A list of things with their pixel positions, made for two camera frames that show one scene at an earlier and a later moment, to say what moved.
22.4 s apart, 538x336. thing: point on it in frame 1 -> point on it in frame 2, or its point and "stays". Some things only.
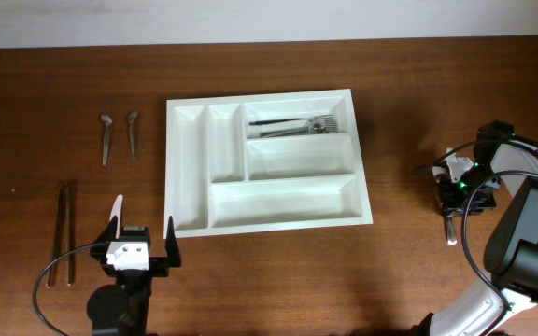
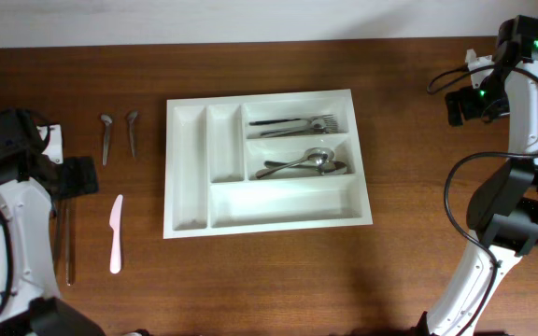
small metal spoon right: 132,117 stays
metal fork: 318,126 stays
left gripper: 162,265 -> 83,180
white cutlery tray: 263,162 stays
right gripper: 448,200 -> 471,108
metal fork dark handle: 318,121 stays
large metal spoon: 450,219 -> 326,167
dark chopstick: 71,231 stays
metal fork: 317,126 stays
